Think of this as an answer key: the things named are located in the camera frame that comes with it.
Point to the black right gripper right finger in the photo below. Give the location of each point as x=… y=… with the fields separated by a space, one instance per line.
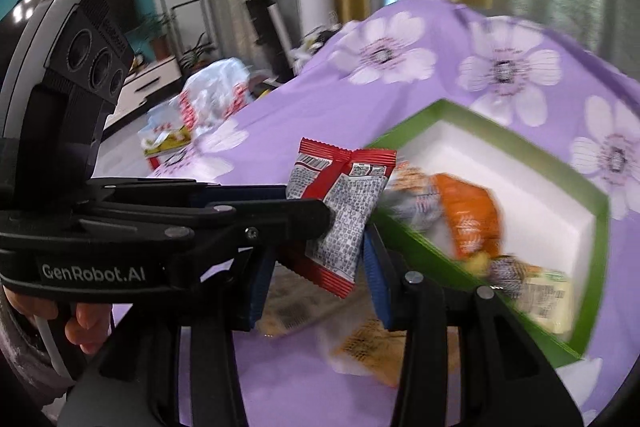
x=381 y=277

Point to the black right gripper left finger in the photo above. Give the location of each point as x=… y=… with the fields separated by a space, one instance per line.
x=260 y=288

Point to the yellow cracker snack packet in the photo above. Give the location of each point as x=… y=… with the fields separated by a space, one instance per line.
x=350 y=337

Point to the clear orange-label snack packet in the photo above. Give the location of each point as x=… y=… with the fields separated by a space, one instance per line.
x=412 y=197

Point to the red white snack packet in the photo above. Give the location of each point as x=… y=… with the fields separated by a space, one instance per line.
x=349 y=183

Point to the orange snack packet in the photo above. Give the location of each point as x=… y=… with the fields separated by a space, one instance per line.
x=471 y=214

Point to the green cardboard box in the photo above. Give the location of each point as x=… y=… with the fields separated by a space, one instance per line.
x=548 y=214

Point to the pale yellow snack packet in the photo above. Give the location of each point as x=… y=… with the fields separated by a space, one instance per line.
x=547 y=299

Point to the person's left hand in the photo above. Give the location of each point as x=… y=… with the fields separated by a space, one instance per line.
x=88 y=327

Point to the purple floral tablecloth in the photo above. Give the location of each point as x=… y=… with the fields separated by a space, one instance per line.
x=373 y=74

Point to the silver small snack packet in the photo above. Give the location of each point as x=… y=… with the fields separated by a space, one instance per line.
x=508 y=274

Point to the white tv cabinet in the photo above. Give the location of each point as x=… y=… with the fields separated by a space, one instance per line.
x=143 y=87

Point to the white red plastic bag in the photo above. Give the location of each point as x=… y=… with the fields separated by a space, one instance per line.
x=208 y=98

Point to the potted green plant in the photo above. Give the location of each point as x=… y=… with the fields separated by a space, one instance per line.
x=153 y=29

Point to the black upright vacuum cleaner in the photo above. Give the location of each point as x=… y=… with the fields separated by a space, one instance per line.
x=272 y=37

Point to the white cylindrical air purifier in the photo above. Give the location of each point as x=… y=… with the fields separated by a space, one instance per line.
x=313 y=14

